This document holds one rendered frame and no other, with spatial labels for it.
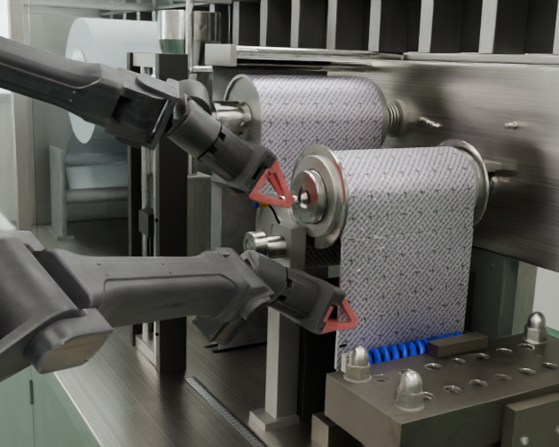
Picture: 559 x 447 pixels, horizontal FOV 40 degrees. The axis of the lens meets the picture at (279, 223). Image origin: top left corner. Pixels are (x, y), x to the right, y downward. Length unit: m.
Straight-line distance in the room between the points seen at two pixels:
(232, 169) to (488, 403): 0.44
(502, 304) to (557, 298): 3.04
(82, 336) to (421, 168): 0.67
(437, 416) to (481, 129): 0.52
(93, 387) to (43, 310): 0.78
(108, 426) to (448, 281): 0.55
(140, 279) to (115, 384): 0.66
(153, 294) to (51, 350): 0.16
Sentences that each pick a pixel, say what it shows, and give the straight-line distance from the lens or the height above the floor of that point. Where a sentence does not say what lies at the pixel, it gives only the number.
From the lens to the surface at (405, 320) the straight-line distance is 1.14.
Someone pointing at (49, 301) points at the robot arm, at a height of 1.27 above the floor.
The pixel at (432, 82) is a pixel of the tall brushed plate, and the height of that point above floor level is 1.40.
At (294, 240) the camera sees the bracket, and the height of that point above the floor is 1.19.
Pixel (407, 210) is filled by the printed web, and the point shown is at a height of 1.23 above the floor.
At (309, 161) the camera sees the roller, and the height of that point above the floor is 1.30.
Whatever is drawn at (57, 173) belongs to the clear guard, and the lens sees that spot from 1.94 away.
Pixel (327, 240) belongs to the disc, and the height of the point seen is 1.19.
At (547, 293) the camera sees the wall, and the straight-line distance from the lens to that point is 4.38.
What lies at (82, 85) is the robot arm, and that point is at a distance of 0.94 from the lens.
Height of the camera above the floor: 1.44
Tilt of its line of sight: 12 degrees down
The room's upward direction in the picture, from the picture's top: 2 degrees clockwise
